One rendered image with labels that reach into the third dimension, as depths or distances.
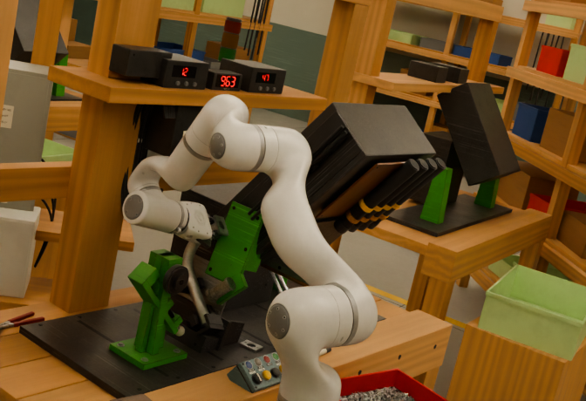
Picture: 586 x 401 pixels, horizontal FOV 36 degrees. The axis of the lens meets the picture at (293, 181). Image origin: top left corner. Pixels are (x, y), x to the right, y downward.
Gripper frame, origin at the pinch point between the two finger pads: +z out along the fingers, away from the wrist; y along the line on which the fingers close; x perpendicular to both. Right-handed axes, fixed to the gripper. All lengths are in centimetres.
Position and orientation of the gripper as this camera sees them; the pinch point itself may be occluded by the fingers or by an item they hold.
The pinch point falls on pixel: (214, 228)
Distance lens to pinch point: 241.4
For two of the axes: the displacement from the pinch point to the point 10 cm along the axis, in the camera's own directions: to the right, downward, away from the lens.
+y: -2.9, -8.7, 4.1
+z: 5.4, 2.1, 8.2
